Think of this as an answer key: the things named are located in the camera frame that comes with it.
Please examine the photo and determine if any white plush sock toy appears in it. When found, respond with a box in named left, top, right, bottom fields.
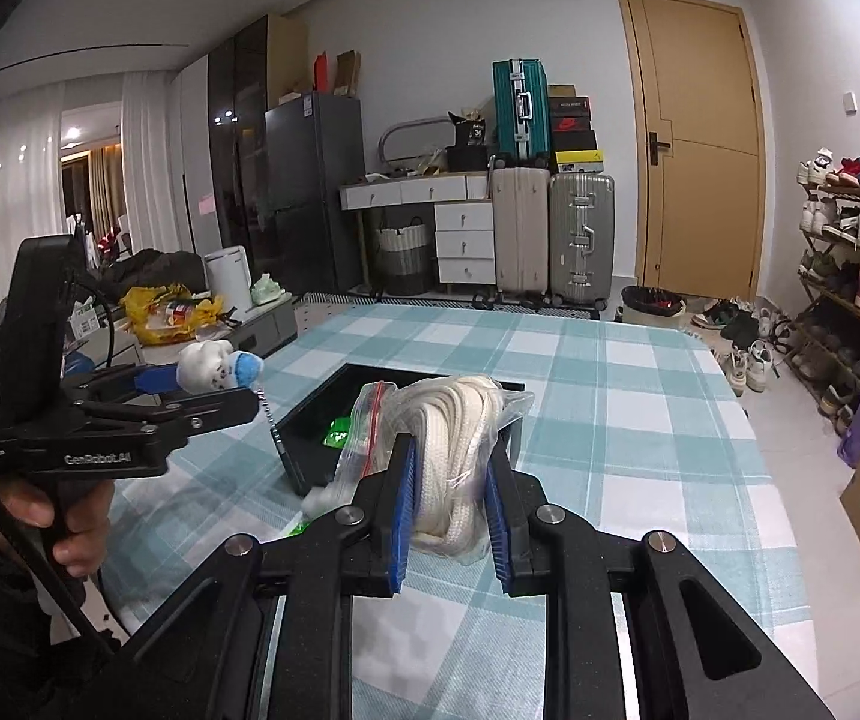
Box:
left=176, top=340, right=263, bottom=395

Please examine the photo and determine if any green white packet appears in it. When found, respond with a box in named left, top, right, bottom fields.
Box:
left=322, top=416, right=352, bottom=450

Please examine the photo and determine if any cream rope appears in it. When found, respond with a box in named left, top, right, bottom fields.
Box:
left=335, top=374, right=537, bottom=568

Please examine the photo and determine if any white foam wrap piece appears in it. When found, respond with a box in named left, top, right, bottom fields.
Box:
left=301, top=479, right=358, bottom=522

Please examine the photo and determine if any person's left hand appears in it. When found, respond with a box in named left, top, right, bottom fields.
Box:
left=0, top=479, right=116, bottom=578

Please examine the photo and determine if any yellow plastic bag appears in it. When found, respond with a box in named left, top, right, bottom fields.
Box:
left=121, top=283, right=224, bottom=346

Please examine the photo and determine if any grey tv cabinet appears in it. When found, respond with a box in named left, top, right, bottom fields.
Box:
left=140, top=293, right=298, bottom=366

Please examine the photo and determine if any black open storage box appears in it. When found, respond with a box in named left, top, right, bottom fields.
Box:
left=272, top=364, right=534, bottom=505

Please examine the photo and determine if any white air purifier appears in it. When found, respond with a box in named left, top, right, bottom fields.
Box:
left=203, top=245, right=254, bottom=314

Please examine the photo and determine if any teal plaid tablecloth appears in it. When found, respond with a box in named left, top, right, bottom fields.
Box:
left=103, top=304, right=819, bottom=718

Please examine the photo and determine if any woven laundry basket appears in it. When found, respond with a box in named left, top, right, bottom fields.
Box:
left=376, top=216, right=433, bottom=296

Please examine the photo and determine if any black refrigerator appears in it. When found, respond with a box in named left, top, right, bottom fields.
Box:
left=263, top=91, right=365, bottom=294

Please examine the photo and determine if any dark glass cabinet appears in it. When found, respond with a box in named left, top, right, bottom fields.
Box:
left=206, top=15, right=309, bottom=275

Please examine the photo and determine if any white drawer desk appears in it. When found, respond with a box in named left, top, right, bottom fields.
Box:
left=340, top=172, right=496, bottom=288

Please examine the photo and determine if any beige suitcase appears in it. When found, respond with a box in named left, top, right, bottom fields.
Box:
left=490, top=167, right=550, bottom=294

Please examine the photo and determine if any silver aluminium suitcase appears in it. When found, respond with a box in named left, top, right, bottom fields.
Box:
left=549, top=172, right=615, bottom=312

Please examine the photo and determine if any teal suitcase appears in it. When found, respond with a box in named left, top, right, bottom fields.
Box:
left=492, top=59, right=552, bottom=167

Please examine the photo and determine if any wooden shoe rack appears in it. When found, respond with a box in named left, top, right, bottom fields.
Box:
left=786, top=148, right=860, bottom=434

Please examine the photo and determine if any stack of shoe boxes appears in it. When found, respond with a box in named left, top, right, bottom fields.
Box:
left=549, top=85, right=604, bottom=174

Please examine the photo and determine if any wooden door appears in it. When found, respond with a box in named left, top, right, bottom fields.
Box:
left=619, top=0, right=766, bottom=299

